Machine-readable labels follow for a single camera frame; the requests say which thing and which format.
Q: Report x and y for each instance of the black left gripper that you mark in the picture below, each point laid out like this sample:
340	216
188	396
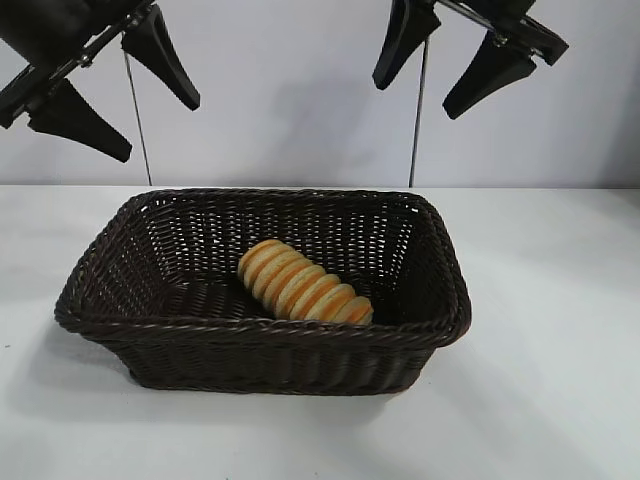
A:
50	25

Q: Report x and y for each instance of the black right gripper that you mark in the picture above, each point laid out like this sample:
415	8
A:
530	35

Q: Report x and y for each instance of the long striped twisted bread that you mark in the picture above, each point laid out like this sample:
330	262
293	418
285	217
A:
300	285

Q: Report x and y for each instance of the dark brown woven wicker basket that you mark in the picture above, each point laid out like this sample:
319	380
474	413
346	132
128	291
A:
200	345

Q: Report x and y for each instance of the thin dark vertical rod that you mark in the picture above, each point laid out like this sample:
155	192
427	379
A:
417	125
140	125

